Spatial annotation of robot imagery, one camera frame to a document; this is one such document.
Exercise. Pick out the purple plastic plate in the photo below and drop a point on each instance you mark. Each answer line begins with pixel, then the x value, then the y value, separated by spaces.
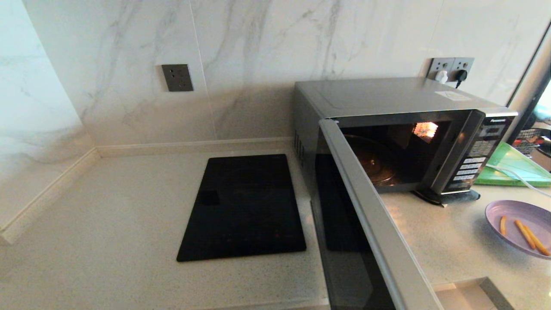
pixel 516 211

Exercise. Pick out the glass microwave turntable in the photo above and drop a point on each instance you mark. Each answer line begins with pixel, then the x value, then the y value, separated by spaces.
pixel 374 165

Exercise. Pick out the silver black microwave oven body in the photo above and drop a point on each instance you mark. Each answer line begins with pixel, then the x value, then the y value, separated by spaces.
pixel 387 94

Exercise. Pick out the black glass induction cooktop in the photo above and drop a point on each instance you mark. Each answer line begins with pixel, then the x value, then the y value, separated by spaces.
pixel 245 206

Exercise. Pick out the white power plug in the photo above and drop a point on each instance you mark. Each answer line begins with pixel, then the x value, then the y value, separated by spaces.
pixel 441 77

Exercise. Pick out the black rubber pad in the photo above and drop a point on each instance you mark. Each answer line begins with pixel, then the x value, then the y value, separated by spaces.
pixel 460 197

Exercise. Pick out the black power plug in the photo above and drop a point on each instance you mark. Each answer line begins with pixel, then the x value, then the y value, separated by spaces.
pixel 461 76

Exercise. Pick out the green plastic cutting board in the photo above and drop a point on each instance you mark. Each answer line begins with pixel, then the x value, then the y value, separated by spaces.
pixel 512 165

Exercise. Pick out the dark grey single wall socket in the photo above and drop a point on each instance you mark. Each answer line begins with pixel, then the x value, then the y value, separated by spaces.
pixel 177 77

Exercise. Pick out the grey wall power socket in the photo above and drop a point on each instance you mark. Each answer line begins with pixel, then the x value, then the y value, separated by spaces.
pixel 465 63
pixel 438 64

